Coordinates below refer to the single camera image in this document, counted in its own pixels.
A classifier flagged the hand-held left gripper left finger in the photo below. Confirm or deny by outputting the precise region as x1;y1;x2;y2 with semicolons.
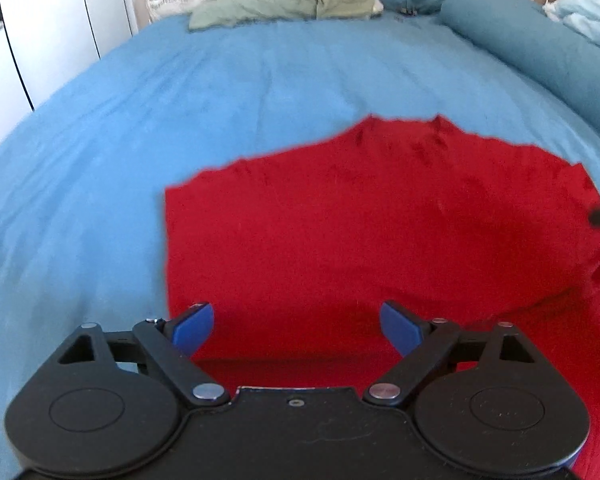
57;302;231;406

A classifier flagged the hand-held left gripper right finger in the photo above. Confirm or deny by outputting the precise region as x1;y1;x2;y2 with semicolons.
362;300;540;406

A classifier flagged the red cloth garment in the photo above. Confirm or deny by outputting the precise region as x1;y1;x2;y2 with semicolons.
163;114;600;480

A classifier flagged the teal bolster pillow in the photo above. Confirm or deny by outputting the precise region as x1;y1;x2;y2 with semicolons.
439;0;600;148

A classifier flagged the blue bed sheet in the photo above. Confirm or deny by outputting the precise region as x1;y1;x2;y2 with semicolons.
0;10;600;480

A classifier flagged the light blue crumpled blanket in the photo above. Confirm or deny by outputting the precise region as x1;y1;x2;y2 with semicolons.
542;0;600;58

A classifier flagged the white wardrobe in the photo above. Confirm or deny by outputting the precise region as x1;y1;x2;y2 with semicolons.
0;0;141;148

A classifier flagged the green folded cloth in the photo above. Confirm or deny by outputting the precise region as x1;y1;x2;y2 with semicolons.
187;0;377;31

